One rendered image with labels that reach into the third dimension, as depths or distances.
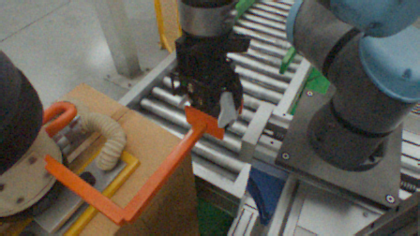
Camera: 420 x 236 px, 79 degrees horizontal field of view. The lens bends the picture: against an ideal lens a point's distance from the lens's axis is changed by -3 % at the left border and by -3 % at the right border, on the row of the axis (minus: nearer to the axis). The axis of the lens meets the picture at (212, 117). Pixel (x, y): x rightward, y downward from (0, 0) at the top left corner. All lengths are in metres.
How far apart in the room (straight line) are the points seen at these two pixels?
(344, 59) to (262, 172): 0.33
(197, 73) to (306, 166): 0.27
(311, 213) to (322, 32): 0.35
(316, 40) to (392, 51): 0.12
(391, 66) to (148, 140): 0.51
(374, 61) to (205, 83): 0.23
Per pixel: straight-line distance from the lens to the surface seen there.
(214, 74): 0.39
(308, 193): 0.61
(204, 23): 0.33
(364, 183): 0.55
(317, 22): 0.49
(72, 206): 0.57
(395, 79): 0.42
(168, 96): 1.31
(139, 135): 0.67
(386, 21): 0.26
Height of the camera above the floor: 1.47
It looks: 50 degrees down
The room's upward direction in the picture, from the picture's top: straight up
